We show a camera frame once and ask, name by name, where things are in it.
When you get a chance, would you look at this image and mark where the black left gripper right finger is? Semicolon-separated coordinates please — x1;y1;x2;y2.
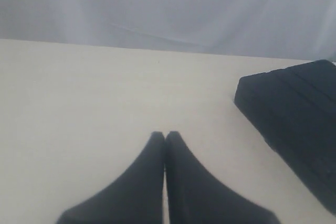
165;131;280;223

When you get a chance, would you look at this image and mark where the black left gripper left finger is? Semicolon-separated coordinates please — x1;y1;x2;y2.
57;132;165;224

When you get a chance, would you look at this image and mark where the black plastic tool case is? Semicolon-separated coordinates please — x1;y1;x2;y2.
234;60;335;214

